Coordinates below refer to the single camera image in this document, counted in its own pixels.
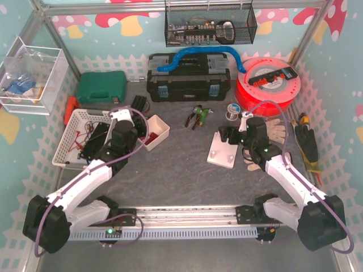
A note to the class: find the black circuit board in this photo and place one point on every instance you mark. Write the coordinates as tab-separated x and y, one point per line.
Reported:
95	142

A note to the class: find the white peg board fixture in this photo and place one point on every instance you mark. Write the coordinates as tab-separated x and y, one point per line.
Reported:
221	153

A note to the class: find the white slotted cable duct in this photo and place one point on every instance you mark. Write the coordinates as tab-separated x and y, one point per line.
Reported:
166	234

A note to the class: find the white spring tray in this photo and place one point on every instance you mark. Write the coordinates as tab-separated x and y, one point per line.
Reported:
159	127

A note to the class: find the red spring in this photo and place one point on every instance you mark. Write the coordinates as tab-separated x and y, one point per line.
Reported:
151	138

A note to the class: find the solder wire spool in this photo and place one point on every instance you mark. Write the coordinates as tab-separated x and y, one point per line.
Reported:
233	111

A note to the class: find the red filament spool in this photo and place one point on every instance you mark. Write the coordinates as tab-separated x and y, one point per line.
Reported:
269	86

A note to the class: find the black wire mesh basket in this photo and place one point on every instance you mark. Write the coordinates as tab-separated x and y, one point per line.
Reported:
209	25

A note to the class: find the green plastic case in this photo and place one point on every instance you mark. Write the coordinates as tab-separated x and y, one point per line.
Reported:
97	87

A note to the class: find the white perforated basket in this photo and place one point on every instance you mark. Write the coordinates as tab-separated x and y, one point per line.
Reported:
74	137

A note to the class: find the orange handled tool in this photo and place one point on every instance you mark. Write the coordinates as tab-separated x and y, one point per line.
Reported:
71	105

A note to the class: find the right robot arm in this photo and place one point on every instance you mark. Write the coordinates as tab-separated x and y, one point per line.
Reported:
318	219

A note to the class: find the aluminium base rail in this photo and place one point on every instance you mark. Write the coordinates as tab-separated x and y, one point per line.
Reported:
197	216

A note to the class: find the yellow black screwdriver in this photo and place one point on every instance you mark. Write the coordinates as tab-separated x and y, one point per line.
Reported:
302	120

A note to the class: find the blue white glove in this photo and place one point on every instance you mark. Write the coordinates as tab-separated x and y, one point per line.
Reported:
22	85

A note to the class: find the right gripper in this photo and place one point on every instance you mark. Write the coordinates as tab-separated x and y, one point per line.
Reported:
230	135

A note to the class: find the black toolbox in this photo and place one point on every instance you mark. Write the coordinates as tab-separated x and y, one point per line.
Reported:
197	77

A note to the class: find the white work glove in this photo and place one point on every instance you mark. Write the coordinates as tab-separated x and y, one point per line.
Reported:
251	166
276	130

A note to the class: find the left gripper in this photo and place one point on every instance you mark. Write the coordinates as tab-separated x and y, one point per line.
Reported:
95	140

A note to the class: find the clear acrylic box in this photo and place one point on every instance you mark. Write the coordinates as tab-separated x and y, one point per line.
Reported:
47	65

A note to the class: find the black rubber glove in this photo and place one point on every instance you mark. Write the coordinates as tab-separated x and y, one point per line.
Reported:
307	144

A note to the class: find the black aluminium extrusion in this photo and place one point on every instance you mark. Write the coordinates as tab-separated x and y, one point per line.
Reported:
139	102

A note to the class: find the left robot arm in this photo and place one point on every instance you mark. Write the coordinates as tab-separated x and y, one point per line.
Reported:
52	219

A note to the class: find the brown tape roll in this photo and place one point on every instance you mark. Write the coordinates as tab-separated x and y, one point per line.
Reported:
146	107

